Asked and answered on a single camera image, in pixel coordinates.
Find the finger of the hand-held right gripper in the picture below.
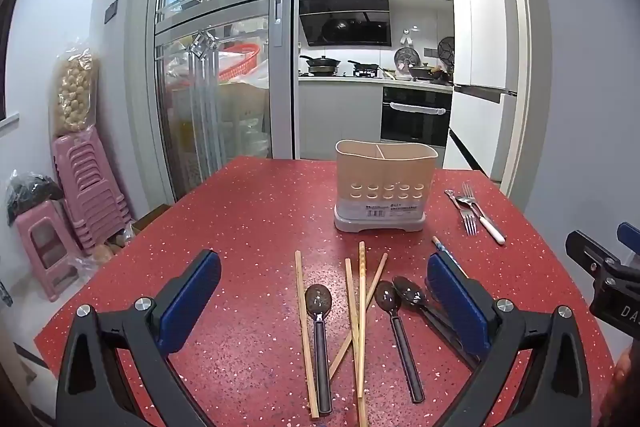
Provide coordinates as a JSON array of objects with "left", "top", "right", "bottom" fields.
[
  {"left": 566, "top": 230, "right": 624, "bottom": 280},
  {"left": 616, "top": 222, "right": 640, "bottom": 255}
]

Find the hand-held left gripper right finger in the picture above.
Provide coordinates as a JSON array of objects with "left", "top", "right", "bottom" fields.
[{"left": 426, "top": 251, "right": 593, "bottom": 427}]

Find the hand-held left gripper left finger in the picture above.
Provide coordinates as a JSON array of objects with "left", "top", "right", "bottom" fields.
[{"left": 55, "top": 249, "right": 222, "bottom": 427}]

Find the dark brown plastic spoon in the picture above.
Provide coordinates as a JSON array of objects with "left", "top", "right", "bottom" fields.
[
  {"left": 392, "top": 275, "right": 482, "bottom": 370},
  {"left": 374, "top": 280, "right": 426, "bottom": 404},
  {"left": 304, "top": 283, "right": 334, "bottom": 415}
]

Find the plain wooden chopstick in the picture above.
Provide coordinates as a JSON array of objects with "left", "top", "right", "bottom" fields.
[
  {"left": 294, "top": 250, "right": 321, "bottom": 419},
  {"left": 344, "top": 258, "right": 369, "bottom": 427},
  {"left": 327, "top": 253, "right": 389, "bottom": 374}
]

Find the flower patterned wooden chopstick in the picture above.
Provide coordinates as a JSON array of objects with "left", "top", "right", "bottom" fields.
[{"left": 356, "top": 241, "right": 368, "bottom": 400}]

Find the beige cutlery holder grey base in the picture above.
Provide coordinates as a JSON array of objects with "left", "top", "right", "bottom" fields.
[{"left": 333, "top": 139, "right": 440, "bottom": 234}]

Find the blue patterned chopstick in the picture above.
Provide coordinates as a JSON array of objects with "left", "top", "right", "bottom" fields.
[{"left": 432, "top": 236, "right": 468, "bottom": 280}]

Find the stack of pink stools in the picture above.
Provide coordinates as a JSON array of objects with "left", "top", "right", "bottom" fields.
[{"left": 52, "top": 128, "right": 134, "bottom": 254}]

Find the pink plastic stool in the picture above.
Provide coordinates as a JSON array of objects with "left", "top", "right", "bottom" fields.
[{"left": 15, "top": 199, "right": 84, "bottom": 301}]

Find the black built-in oven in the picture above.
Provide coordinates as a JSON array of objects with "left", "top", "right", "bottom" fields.
[{"left": 380, "top": 86, "right": 453, "bottom": 148}]

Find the black plastic bag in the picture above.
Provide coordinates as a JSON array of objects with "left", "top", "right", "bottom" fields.
[{"left": 6, "top": 170, "right": 64, "bottom": 226}]

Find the black wok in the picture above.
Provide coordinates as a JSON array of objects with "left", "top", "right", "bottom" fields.
[{"left": 407, "top": 63, "right": 447, "bottom": 81}]

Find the sliding glass door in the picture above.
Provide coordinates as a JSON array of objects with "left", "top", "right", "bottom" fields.
[{"left": 125, "top": 0, "right": 299, "bottom": 208}]

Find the clear bag of round snacks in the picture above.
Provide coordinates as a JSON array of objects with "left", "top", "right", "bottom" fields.
[{"left": 49, "top": 41, "right": 99, "bottom": 138}]

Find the white refrigerator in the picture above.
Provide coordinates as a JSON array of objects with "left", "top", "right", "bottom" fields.
[{"left": 444, "top": 0, "right": 519, "bottom": 182}]

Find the red plastic basket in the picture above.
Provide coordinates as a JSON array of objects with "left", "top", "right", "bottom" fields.
[{"left": 219, "top": 44, "right": 262, "bottom": 82}]

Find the small desk fan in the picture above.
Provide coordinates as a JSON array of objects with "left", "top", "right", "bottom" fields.
[{"left": 393, "top": 47, "right": 417, "bottom": 78}]

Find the black range hood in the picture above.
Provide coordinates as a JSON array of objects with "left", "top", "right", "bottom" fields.
[{"left": 299, "top": 0, "right": 392, "bottom": 48}]

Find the white handled steel fork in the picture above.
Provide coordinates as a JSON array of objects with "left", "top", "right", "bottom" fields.
[{"left": 461, "top": 181, "right": 507, "bottom": 246}]

